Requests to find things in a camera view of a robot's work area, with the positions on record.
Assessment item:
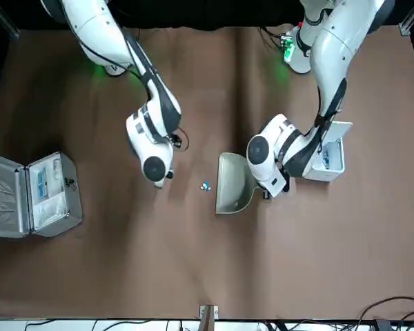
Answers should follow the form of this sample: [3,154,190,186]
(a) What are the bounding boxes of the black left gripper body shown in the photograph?
[261,165,291,201]

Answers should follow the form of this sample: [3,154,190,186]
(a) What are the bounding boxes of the pale grey plastic dustpan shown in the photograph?
[215,152,263,215]

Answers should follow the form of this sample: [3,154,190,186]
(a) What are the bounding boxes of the white trash can flip lid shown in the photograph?
[302,120,353,181]

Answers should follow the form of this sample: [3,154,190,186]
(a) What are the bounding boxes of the blue white medicine box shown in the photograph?
[36,169,49,201]

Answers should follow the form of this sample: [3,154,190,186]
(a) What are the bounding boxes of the open aluminium case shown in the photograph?
[0,150,83,239]

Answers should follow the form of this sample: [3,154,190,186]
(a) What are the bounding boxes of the white side desk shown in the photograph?
[0,319,414,331]

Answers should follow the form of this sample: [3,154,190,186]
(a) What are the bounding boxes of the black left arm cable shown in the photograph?
[308,82,342,139]

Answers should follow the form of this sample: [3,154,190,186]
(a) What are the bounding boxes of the aluminium camera post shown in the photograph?
[199,303,219,331]

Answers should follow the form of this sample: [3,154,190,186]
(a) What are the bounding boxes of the black left base cables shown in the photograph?
[258,26,288,51]

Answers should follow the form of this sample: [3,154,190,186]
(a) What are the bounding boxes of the silver frame profile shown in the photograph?
[398,0,414,36]

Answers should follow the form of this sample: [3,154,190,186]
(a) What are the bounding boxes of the black frame profile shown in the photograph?
[0,0,21,39]

